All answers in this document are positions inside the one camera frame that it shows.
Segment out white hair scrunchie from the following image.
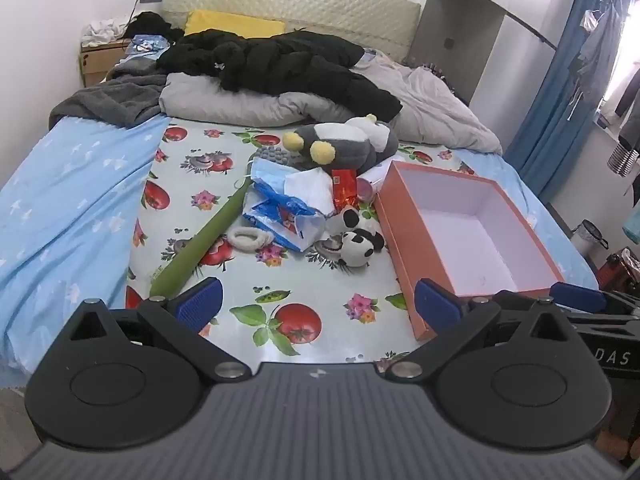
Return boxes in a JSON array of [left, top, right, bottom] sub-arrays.
[[227, 226, 276, 251]]

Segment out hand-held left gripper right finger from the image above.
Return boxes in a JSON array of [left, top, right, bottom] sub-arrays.
[[390, 277, 577, 380]]

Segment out black jacket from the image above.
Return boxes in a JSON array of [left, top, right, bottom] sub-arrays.
[[156, 29, 403, 122]]

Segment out white trash bin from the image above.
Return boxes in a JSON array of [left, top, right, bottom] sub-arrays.
[[570, 219, 610, 256]]

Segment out dark hanging garment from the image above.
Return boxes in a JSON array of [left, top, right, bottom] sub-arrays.
[[614, 60, 640, 151]]

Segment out grey hanging garment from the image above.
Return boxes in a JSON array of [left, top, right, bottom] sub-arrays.
[[567, 0, 626, 121]]

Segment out grey duvet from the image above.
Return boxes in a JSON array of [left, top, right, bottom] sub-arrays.
[[159, 50, 503, 156]]

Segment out fruit print tablecloth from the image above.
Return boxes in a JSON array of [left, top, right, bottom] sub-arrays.
[[125, 117, 478, 366]]

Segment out white tissue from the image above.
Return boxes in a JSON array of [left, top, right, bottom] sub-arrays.
[[285, 167, 335, 211]]

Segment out red snack packet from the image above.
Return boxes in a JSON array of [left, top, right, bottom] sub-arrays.
[[330, 169, 360, 211]]

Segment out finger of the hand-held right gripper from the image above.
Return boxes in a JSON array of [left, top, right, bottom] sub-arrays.
[[549, 281, 640, 315]]

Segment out crumpled white cloth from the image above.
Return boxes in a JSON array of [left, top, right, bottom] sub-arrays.
[[81, 19, 130, 47]]

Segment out wooden nightstand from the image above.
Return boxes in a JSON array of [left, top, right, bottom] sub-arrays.
[[79, 40, 133, 88]]

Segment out blue face mask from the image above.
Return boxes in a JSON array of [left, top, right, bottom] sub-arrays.
[[248, 156, 301, 196]]

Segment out black cloth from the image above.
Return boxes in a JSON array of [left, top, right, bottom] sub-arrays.
[[124, 11, 185, 43]]

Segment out blue curtain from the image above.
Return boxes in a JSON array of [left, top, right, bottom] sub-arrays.
[[505, 0, 626, 201]]

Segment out dark grey blanket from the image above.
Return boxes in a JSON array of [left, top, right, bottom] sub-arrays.
[[48, 67, 168, 128]]

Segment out yellow pillow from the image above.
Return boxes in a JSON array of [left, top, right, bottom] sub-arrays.
[[184, 10, 287, 40]]

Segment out orange cardboard box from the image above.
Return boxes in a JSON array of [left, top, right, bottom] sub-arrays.
[[372, 160, 566, 342]]

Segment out striped hanging cloth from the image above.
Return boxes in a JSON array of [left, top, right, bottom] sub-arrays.
[[606, 137, 640, 177]]

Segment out beige padded headboard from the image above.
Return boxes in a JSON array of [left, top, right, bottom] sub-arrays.
[[160, 0, 422, 63]]

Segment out red bag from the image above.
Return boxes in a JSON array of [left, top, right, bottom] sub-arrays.
[[597, 247, 640, 291]]

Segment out panda plush toy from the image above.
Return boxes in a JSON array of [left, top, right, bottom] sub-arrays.
[[325, 205, 387, 268]]

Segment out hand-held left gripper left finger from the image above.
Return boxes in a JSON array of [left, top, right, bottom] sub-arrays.
[[66, 277, 254, 382]]

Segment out green long-handled brush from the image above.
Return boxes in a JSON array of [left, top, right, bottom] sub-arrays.
[[149, 146, 296, 298]]

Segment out grey penguin plush toy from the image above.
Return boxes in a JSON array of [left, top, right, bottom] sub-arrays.
[[281, 114, 401, 173]]

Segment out blue white plastic bag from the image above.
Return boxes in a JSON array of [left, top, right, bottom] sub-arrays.
[[242, 187, 328, 253]]

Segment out blue star bedsheet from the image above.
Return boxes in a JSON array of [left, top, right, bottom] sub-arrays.
[[0, 115, 601, 391]]

